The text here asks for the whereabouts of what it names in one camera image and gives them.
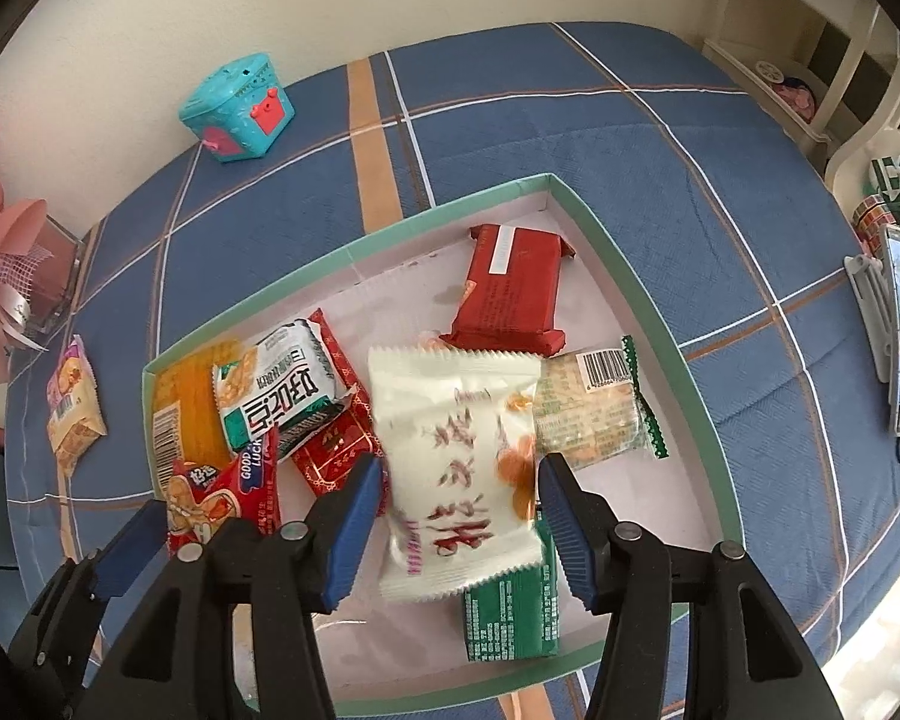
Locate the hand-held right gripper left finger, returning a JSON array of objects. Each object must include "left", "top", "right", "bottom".
[{"left": 79, "top": 452, "right": 389, "bottom": 720}]

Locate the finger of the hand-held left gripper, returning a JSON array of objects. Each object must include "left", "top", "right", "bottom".
[{"left": 6, "top": 499, "right": 170, "bottom": 680}]

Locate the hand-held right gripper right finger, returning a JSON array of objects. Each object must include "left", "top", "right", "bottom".
[{"left": 536, "top": 451, "right": 845, "bottom": 720}]

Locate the red gold-patterned packet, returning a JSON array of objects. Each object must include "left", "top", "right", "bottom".
[{"left": 291, "top": 307, "right": 387, "bottom": 518}]

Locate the dark green packet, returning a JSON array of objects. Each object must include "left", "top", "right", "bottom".
[{"left": 461, "top": 510, "right": 571, "bottom": 663}]

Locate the red crinkled snack packet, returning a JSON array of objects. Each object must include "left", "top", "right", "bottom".
[{"left": 166, "top": 426, "right": 282, "bottom": 560}]

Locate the clear green-edged cracker packet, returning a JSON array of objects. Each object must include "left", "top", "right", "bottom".
[{"left": 532, "top": 335, "right": 670, "bottom": 470}]

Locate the white packet with orange print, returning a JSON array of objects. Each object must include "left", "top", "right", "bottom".
[{"left": 366, "top": 345, "right": 545, "bottom": 605}]

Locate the yellow cake packet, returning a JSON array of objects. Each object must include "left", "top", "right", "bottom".
[{"left": 150, "top": 341, "right": 245, "bottom": 466}]

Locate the white green cracker packet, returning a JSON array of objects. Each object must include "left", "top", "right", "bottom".
[{"left": 211, "top": 317, "right": 353, "bottom": 458}]

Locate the teal shallow cardboard box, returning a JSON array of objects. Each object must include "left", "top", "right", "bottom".
[{"left": 141, "top": 172, "right": 743, "bottom": 717}]

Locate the dark red brick packet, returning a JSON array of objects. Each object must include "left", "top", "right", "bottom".
[{"left": 439, "top": 223, "right": 575, "bottom": 357}]

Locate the purple cream bread packet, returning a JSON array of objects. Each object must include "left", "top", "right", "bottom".
[{"left": 45, "top": 335, "right": 110, "bottom": 477}]

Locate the clear acrylic box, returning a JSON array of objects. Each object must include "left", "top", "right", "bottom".
[{"left": 15, "top": 214, "right": 95, "bottom": 350}]

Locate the pink flower bouquet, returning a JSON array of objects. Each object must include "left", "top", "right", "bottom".
[{"left": 0, "top": 109, "right": 53, "bottom": 391}]

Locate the white phone stand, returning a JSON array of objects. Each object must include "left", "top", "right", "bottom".
[{"left": 844, "top": 251, "right": 897, "bottom": 383}]

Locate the teal toy chest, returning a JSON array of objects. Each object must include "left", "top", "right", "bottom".
[{"left": 178, "top": 52, "right": 295, "bottom": 164}]

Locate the patterned cloth bundle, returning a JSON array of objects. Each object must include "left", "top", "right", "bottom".
[{"left": 855, "top": 154, "right": 900, "bottom": 241}]

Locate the pink round item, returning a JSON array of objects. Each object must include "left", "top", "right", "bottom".
[{"left": 772, "top": 75, "right": 818, "bottom": 121}]

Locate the white chair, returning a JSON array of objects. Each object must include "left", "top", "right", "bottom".
[{"left": 823, "top": 52, "right": 900, "bottom": 203}]

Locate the white shelf unit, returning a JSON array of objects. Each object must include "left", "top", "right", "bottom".
[{"left": 701, "top": 0, "right": 900, "bottom": 158}]

